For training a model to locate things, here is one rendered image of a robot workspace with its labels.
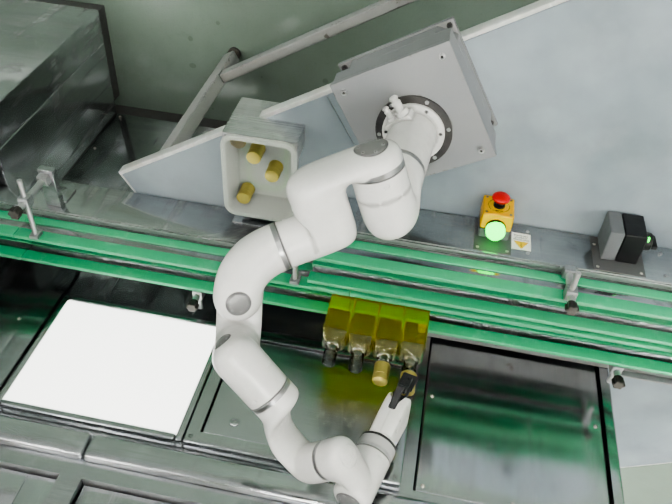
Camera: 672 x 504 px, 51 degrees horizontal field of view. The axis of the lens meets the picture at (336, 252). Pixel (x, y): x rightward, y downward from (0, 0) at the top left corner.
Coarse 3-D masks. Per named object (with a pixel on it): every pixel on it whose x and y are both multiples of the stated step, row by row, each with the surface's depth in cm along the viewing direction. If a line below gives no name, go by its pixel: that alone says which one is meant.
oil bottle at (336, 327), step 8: (336, 296) 162; (344, 296) 162; (336, 304) 160; (344, 304) 160; (352, 304) 160; (328, 312) 158; (336, 312) 158; (344, 312) 158; (352, 312) 159; (328, 320) 156; (336, 320) 156; (344, 320) 156; (328, 328) 154; (336, 328) 155; (344, 328) 155; (328, 336) 153; (336, 336) 153; (344, 336) 154; (344, 344) 155
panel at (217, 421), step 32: (192, 320) 174; (32, 352) 164; (288, 352) 169; (320, 352) 170; (224, 384) 161; (320, 384) 162; (352, 384) 163; (32, 416) 154; (64, 416) 152; (192, 416) 154; (224, 416) 155; (256, 416) 155; (320, 416) 156; (352, 416) 156; (192, 448) 150; (224, 448) 148; (256, 448) 148; (384, 480) 145
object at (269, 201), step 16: (224, 144) 155; (272, 144) 153; (288, 144) 152; (224, 160) 158; (240, 160) 166; (288, 160) 164; (224, 176) 161; (240, 176) 169; (256, 176) 168; (288, 176) 167; (224, 192) 164; (256, 192) 172; (272, 192) 171; (240, 208) 168; (256, 208) 169; (272, 208) 169; (288, 208) 169
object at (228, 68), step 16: (384, 0) 195; (400, 0) 192; (352, 16) 198; (368, 16) 197; (320, 32) 202; (336, 32) 201; (272, 48) 212; (288, 48) 208; (224, 64) 223; (240, 64) 215; (256, 64) 213; (208, 80) 217; (224, 80) 219; (208, 96) 210; (192, 112) 201; (176, 128) 196; (192, 128) 199
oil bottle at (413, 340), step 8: (408, 312) 159; (416, 312) 159; (424, 312) 159; (408, 320) 157; (416, 320) 158; (424, 320) 158; (408, 328) 156; (416, 328) 156; (424, 328) 156; (408, 336) 154; (416, 336) 154; (424, 336) 154; (400, 344) 153; (408, 344) 152; (416, 344) 152; (424, 344) 153; (400, 352) 153; (408, 352) 152; (416, 352) 151; (424, 352) 153; (400, 360) 154
